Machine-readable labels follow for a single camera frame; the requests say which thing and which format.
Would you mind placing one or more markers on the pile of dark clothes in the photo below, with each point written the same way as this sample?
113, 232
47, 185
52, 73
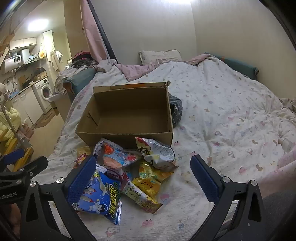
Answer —
81, 59

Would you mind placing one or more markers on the white printed cloth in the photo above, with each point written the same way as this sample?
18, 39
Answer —
62, 80

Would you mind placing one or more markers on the pink bed sheet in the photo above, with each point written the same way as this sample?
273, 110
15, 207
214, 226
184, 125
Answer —
285, 164

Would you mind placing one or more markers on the pink blanket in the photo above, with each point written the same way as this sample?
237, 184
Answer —
134, 70

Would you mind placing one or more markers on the wooden rack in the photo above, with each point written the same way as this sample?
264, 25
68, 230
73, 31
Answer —
25, 153

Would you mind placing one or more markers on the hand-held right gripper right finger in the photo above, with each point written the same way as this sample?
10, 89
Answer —
205, 183

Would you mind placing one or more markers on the teal headboard cushion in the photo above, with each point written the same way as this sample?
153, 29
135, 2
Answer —
238, 63

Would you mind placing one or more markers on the grey metal pole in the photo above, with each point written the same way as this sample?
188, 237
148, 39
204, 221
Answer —
13, 132

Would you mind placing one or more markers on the ceiling light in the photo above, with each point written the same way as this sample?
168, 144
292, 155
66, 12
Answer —
38, 24

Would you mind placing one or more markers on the green cartoon snack packet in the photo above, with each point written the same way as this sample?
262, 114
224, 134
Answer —
138, 197

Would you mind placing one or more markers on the white printed duvet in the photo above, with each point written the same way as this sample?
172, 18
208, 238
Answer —
219, 115

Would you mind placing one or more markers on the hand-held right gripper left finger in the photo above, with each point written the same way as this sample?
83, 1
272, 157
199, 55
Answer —
81, 183

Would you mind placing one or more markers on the blue snack packet white figures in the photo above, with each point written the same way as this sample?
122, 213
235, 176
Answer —
104, 197

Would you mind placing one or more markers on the yellow quilted jacket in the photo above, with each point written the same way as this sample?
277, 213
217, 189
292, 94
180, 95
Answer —
8, 122

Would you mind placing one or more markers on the white counter cabinet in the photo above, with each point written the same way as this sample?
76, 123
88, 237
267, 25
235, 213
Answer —
25, 104

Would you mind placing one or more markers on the brown cardboard box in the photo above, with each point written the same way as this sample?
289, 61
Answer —
129, 115

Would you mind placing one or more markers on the brown door mat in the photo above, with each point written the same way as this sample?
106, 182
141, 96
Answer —
46, 119

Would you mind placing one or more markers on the pale pillow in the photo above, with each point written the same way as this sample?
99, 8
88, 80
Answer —
159, 56

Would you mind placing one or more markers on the cream wall cabinets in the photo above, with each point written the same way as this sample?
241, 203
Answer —
23, 43

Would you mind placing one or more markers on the small yellow red snack packet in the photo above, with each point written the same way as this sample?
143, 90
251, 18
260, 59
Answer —
82, 154

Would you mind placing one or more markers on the black bed frame post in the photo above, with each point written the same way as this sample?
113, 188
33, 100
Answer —
103, 32

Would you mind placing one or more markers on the white water heater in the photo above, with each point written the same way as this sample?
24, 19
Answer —
11, 63

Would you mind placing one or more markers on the dark plaid cloth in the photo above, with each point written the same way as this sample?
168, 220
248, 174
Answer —
177, 109

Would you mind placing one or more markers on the white washing machine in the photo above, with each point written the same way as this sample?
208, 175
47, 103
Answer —
45, 92

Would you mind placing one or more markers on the hanging white towel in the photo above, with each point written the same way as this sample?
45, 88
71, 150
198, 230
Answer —
55, 60

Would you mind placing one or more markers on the white kitchen appliance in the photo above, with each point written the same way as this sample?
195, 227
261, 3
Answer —
25, 55

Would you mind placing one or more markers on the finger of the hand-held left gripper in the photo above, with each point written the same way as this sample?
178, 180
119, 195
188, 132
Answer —
34, 163
12, 156

